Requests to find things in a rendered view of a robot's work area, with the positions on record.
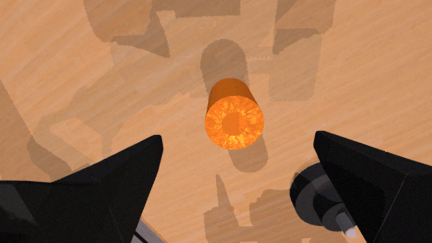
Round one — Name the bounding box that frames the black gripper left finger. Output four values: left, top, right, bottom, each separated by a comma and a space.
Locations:
0, 135, 163, 243

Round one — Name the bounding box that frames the orange cylinder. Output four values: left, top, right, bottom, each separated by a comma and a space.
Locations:
205, 78, 264, 150

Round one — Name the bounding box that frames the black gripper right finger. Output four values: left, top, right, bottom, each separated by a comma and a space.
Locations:
313, 131, 432, 243

